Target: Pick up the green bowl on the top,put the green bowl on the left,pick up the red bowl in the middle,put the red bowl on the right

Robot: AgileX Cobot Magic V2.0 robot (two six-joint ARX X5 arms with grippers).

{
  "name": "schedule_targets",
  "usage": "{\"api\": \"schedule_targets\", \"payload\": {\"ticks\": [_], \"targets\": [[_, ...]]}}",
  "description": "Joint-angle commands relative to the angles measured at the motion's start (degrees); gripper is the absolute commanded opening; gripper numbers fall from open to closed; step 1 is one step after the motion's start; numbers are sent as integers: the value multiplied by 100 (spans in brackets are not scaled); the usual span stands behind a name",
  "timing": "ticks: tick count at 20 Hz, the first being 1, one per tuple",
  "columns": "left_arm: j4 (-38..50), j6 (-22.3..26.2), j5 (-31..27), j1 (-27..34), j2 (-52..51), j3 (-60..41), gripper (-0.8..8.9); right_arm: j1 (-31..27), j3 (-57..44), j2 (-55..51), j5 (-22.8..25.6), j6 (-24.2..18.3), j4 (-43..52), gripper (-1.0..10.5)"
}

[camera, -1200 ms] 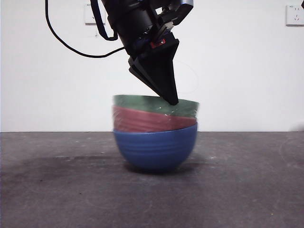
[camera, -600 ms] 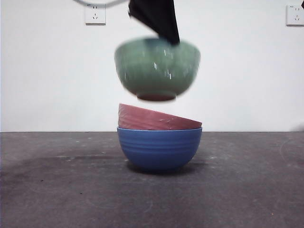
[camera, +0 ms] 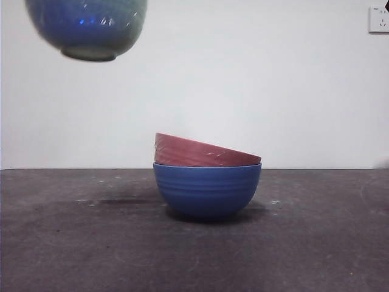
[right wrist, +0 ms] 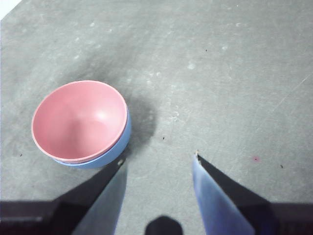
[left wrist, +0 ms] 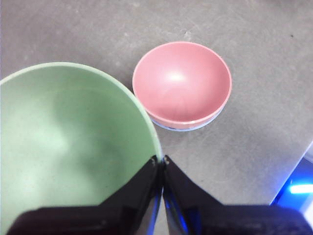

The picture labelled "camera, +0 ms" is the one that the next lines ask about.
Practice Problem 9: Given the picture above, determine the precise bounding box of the red ribbed bowl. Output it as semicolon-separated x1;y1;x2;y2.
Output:
154;132;263;167

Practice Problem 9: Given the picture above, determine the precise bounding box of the green ribbed bowl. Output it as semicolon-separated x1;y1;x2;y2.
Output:
24;0;149;63

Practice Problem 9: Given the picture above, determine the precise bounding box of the white wall socket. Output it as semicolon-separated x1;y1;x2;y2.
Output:
368;6;389;34

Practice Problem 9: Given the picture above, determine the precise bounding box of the blue ribbed bowl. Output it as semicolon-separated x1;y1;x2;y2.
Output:
152;161;263;222

